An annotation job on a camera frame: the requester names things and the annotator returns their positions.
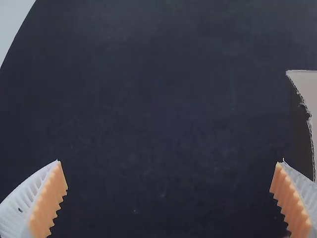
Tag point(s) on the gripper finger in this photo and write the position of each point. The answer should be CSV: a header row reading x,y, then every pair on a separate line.
x,y
19,210
299,205

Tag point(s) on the cardboard box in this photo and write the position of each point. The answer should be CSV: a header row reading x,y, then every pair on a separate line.
x,y
309,85

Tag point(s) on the black mat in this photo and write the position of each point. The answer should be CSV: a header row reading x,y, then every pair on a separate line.
x,y
158,99

